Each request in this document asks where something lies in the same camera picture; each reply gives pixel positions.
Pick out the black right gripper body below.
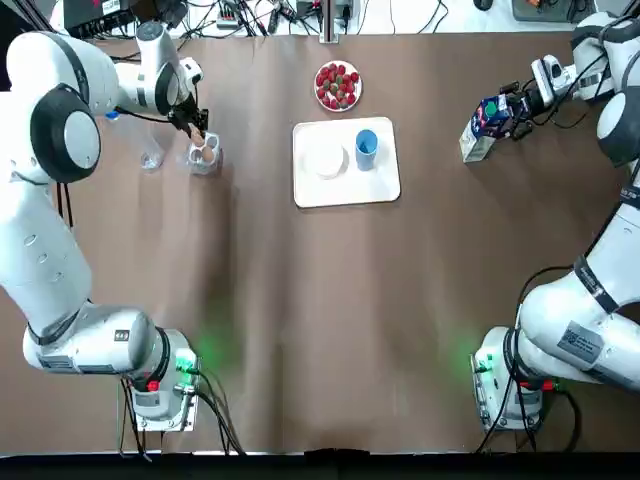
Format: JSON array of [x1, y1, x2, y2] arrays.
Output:
[[516, 84, 549, 127]]

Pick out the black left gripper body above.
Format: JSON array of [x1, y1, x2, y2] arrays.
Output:
[[167, 94, 210, 133]]

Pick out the blue white milk carton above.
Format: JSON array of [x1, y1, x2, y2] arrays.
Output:
[[458, 94, 516, 164]]

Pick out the white rectangular tray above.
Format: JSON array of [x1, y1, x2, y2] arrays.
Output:
[[291, 116, 403, 209]]

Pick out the blue plastic cup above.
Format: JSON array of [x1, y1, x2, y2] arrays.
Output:
[[354, 128, 380, 172]]

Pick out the clear bottle with blue cap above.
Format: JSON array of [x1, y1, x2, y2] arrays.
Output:
[[104, 110, 167, 172]]

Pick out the small black adapter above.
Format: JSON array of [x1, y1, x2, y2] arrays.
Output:
[[162, 0, 190, 29]]

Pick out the grey usb hub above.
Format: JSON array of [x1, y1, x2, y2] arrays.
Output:
[[216, 0, 240, 27]]

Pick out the white round plate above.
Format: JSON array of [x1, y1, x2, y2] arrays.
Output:
[[313, 60, 364, 112]]

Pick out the black box with red logo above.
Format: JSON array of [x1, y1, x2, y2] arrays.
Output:
[[62, 0, 136, 39]]

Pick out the pile of red strawberries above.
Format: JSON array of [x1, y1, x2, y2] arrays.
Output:
[[316, 62, 362, 110]]

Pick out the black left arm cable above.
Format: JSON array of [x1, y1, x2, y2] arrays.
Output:
[[54, 107, 179, 229]]

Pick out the aluminium camera post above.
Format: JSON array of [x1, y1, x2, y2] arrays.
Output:
[[321, 0, 347, 45]]

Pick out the black left base cables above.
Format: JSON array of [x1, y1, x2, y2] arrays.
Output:
[[118, 367, 247, 457]]

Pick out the black base cables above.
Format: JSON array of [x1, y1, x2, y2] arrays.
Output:
[[118, 367, 247, 457], [473, 382, 585, 454]]

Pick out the black right base cables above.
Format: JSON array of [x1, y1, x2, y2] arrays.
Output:
[[473, 382, 585, 454]]

